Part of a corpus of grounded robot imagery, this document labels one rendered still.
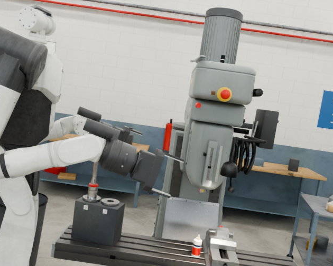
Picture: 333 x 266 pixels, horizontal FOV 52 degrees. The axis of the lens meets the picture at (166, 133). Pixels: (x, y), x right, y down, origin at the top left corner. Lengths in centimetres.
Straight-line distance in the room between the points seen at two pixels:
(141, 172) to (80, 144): 18
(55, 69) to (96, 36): 503
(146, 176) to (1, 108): 40
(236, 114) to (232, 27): 53
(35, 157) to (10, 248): 43
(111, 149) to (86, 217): 89
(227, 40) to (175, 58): 407
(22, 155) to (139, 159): 30
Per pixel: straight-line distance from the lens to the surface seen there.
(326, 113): 640
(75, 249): 176
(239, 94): 147
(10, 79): 93
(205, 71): 145
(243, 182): 614
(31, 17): 115
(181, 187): 210
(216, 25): 188
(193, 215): 210
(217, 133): 159
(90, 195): 176
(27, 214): 119
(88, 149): 89
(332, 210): 384
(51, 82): 107
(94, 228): 176
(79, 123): 139
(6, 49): 94
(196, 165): 161
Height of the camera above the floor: 171
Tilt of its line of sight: 6 degrees down
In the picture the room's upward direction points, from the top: 8 degrees clockwise
